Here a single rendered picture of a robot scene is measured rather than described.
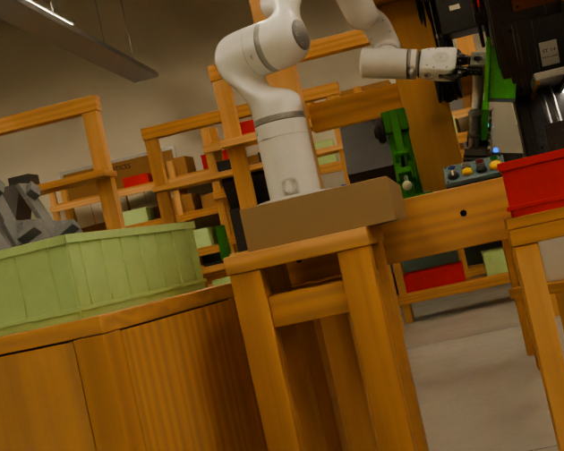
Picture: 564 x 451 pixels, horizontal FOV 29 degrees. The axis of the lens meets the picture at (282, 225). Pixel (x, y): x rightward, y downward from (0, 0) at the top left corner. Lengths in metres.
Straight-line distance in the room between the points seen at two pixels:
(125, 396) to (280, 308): 0.41
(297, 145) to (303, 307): 0.37
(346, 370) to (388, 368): 1.02
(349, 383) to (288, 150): 1.10
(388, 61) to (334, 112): 0.44
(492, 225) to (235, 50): 0.75
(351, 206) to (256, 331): 0.34
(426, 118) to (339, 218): 1.02
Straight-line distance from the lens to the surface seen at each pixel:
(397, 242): 2.68
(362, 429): 3.36
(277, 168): 2.44
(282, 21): 2.47
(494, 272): 9.96
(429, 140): 3.29
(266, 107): 2.46
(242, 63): 2.51
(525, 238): 2.34
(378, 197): 2.32
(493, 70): 2.94
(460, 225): 2.67
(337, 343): 3.33
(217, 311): 2.61
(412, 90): 3.30
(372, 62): 3.03
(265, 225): 2.36
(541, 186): 2.37
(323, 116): 3.42
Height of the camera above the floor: 0.82
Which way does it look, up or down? 2 degrees up
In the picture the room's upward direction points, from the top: 12 degrees counter-clockwise
